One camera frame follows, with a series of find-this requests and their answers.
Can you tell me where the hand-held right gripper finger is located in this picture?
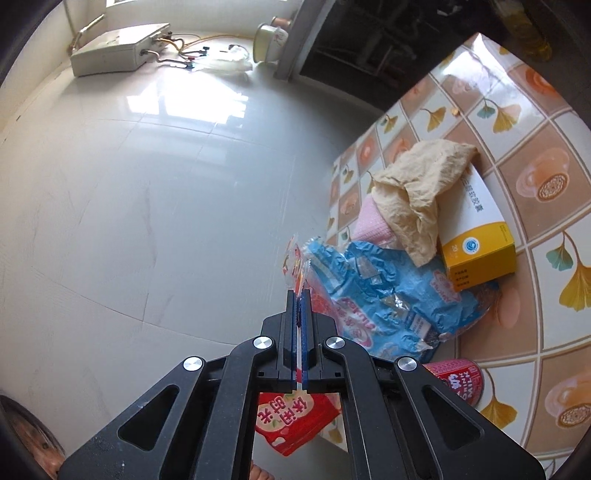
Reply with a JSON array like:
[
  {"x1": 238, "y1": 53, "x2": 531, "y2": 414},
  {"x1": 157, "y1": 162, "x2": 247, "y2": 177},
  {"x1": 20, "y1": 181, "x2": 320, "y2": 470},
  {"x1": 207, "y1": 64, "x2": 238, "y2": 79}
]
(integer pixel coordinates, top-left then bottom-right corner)
[
  {"x1": 60, "y1": 290, "x2": 303, "y2": 480},
  {"x1": 301, "y1": 291, "x2": 548, "y2": 480}
]

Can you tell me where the clear red-print wrapper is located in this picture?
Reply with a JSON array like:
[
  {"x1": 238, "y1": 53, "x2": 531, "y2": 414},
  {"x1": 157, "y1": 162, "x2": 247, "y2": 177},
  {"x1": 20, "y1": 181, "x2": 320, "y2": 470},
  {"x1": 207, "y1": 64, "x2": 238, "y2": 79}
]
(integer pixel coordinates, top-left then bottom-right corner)
[{"x1": 283, "y1": 234, "x2": 315, "y2": 305}]

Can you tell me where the red drink can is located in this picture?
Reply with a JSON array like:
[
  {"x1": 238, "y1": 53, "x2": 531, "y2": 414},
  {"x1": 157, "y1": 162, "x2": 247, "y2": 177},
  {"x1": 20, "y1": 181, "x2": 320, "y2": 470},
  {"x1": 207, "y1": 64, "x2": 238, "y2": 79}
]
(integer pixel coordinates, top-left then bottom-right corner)
[{"x1": 422, "y1": 360, "x2": 485, "y2": 408}]

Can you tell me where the red snack packet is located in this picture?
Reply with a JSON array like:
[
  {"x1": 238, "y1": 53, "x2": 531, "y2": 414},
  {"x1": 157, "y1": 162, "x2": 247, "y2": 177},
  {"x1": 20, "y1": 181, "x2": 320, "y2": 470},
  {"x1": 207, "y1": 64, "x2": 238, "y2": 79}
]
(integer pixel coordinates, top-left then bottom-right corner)
[{"x1": 254, "y1": 391, "x2": 340, "y2": 457}]

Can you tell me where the blue snack bag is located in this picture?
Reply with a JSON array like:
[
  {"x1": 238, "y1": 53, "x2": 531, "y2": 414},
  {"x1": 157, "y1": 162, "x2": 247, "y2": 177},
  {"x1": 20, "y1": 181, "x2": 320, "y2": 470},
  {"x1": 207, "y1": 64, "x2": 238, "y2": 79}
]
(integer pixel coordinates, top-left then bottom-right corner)
[{"x1": 302, "y1": 236, "x2": 502, "y2": 365}]

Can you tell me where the pink cloth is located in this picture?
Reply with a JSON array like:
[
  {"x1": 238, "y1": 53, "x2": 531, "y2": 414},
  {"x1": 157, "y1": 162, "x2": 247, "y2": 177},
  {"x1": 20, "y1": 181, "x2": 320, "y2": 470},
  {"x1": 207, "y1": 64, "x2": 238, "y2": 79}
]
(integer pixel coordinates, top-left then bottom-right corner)
[{"x1": 353, "y1": 198, "x2": 402, "y2": 247}]

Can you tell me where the crumpled brown paper bag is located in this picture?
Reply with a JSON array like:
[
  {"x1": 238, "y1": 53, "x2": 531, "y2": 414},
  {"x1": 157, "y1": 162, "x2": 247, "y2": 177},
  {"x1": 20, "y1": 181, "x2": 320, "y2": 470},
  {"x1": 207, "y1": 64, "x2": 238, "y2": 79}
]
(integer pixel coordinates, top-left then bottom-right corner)
[{"x1": 369, "y1": 140, "x2": 478, "y2": 268}]

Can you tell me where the yellow white carton box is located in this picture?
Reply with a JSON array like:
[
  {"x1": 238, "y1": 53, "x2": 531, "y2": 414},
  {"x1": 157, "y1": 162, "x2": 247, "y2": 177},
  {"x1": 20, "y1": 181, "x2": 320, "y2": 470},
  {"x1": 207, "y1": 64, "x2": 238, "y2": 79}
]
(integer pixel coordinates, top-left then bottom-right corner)
[{"x1": 436, "y1": 164, "x2": 518, "y2": 292}]

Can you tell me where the clear plastic bag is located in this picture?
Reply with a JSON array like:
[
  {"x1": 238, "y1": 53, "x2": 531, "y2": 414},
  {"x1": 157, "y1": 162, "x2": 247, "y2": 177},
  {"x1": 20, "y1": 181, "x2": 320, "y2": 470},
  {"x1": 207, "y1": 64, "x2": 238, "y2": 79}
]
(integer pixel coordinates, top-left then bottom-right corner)
[{"x1": 194, "y1": 44, "x2": 253, "y2": 75}]

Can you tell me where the white enamel basin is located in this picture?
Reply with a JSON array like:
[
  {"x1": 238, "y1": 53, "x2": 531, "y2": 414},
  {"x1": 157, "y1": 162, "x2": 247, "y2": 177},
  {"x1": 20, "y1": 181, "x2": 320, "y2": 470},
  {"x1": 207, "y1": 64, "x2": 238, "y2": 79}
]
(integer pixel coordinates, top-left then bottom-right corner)
[{"x1": 254, "y1": 23, "x2": 289, "y2": 63}]

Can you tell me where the white water heater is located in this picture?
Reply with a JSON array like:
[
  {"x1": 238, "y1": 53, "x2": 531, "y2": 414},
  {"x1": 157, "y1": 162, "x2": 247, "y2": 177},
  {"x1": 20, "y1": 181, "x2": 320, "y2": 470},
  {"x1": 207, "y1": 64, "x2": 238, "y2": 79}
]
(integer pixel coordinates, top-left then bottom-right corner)
[{"x1": 69, "y1": 22, "x2": 171, "y2": 77}]

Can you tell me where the yellow oil bottle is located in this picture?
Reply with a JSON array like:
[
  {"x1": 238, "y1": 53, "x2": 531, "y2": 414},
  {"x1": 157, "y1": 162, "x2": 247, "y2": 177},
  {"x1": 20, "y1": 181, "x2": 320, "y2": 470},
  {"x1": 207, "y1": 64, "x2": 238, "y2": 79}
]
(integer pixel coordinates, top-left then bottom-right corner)
[{"x1": 503, "y1": 0, "x2": 555, "y2": 62}]

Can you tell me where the yellow hose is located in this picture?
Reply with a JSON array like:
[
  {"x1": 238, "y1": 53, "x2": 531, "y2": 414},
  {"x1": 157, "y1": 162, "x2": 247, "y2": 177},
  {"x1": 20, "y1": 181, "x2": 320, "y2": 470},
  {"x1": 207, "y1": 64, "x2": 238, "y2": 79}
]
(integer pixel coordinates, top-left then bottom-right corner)
[{"x1": 152, "y1": 33, "x2": 259, "y2": 52}]

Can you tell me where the metal hose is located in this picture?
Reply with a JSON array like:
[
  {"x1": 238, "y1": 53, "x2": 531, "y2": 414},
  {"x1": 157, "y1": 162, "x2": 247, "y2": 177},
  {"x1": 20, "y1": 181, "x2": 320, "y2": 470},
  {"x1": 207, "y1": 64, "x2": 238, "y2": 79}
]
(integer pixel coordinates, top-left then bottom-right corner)
[{"x1": 69, "y1": 14, "x2": 107, "y2": 52}]

